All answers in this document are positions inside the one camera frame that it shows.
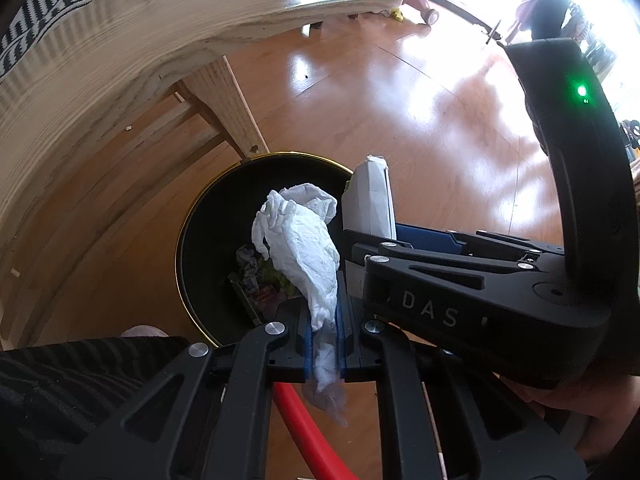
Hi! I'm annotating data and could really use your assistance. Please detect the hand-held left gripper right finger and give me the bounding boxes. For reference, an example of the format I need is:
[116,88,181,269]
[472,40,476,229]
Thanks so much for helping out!
[335,270,587,480]

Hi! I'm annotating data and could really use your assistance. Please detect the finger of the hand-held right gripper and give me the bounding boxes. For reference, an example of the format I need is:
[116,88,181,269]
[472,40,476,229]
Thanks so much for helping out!
[342,229,544,294]
[396,225,566,262]

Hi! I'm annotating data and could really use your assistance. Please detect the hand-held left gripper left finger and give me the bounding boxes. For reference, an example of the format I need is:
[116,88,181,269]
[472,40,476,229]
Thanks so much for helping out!
[59,300,314,480]

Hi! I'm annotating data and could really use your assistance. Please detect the grey carton box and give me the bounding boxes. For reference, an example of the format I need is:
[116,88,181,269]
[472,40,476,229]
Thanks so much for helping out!
[341,154,399,302]

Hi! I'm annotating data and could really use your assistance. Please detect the white tissue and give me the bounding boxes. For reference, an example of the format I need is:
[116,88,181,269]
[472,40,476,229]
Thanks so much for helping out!
[250,182,351,428]

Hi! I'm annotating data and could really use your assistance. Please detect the black trash bin gold rim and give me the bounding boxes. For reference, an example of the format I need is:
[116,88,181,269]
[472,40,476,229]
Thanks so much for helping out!
[175,150,368,348]

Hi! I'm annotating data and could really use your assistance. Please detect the person's right hand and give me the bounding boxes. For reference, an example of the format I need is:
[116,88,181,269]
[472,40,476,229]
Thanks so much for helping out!
[500,355,640,427]

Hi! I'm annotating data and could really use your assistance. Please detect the crumpled printed packet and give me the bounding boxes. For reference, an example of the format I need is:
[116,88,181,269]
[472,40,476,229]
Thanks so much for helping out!
[244,280,290,317]

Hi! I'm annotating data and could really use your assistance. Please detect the yellow green corn snack packet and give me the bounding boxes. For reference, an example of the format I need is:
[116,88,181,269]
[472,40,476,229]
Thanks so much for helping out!
[262,257,301,293]

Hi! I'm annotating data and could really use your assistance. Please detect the red tube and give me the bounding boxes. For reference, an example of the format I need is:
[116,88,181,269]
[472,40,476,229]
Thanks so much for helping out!
[271,384,359,480]

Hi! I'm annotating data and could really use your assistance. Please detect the crumpled blue white wrapper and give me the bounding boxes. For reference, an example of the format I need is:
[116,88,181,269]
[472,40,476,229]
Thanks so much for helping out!
[234,244,271,274]

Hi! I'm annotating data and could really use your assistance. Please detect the pink slipper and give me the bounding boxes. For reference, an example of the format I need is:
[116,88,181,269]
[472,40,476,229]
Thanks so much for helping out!
[121,325,170,339]

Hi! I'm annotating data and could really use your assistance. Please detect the person's dark trouser leg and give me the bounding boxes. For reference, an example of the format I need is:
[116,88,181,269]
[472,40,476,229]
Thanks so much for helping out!
[0,335,221,480]

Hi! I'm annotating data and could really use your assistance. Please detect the wooden table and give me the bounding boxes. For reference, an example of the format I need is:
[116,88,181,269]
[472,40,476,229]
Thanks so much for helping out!
[0,0,407,347]

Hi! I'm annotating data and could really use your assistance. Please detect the black white striped blanket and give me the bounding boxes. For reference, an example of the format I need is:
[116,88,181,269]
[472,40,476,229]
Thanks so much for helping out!
[0,0,176,79]

